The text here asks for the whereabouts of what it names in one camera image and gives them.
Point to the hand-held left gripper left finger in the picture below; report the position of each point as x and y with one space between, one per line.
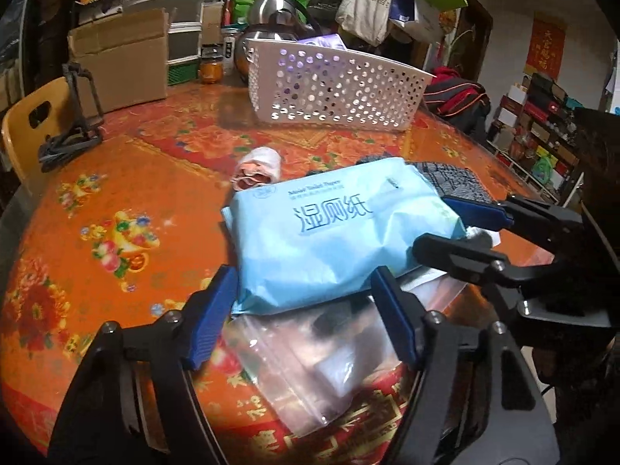
213 312

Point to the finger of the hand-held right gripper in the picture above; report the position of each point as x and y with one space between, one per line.
450 254
470 209

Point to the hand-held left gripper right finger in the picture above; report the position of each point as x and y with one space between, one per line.
393 317

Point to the clear plastic zip bag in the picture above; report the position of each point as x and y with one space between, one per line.
300 363

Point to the light blue wet wipes pack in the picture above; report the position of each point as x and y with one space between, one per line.
329 232

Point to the white perforated plastic basket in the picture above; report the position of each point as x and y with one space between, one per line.
339 87

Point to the dark grey knit cloth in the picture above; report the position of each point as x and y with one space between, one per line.
450 179

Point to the shelf of shoe boxes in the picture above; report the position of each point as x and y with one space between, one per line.
533 131

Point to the red and black jacket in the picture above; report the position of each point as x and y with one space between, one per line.
460 101

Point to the orange floral tablecloth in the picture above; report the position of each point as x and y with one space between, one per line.
145 223

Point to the pink rolled socks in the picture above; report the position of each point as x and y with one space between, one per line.
256 167

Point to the blue and white bag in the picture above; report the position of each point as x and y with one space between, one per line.
411 14

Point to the purple packet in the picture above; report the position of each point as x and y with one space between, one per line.
324 42

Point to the beige canvas tote bag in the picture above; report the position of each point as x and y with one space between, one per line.
368 5

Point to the green plastic tray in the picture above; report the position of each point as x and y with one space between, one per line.
184 73

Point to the glass jar orange contents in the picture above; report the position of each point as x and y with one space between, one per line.
211 70

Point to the black bag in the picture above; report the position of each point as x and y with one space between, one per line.
327 5

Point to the yellow wooden chair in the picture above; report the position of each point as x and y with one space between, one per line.
24 145

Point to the brown cardboard box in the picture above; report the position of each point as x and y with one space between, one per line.
121 68

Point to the glass bottle dark label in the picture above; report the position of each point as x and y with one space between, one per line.
230 51

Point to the stainless steel kettle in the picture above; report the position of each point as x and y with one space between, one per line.
276 9

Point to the white stacked drawer tower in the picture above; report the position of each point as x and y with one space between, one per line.
184 24

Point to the green shopping bag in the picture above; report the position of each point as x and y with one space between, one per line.
242 5

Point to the dark wooden glass cabinet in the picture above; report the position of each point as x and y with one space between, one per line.
29 34

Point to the dark carved wooden frame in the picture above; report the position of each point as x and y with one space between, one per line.
477 34

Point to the red wall poster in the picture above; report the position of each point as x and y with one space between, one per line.
546 48

